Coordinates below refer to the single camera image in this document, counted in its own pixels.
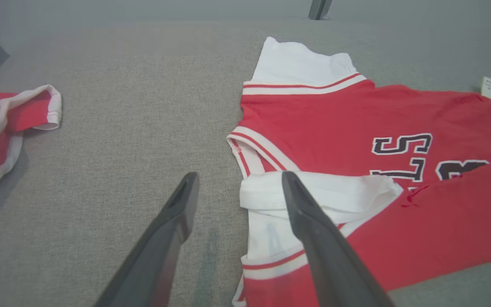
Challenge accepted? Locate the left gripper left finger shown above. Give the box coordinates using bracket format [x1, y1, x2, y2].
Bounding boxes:
[94, 172, 200, 307]

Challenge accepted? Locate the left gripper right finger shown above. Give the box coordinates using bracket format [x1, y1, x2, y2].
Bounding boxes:
[282, 171, 396, 307]

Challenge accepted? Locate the red basketball jersey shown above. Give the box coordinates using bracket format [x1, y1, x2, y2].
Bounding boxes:
[227, 36, 491, 307]

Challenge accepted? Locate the red shorts white trim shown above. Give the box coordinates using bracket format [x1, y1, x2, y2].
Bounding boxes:
[0, 84, 63, 229]

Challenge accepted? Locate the grey partition post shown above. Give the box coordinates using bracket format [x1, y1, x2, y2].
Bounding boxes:
[308, 0, 333, 21]

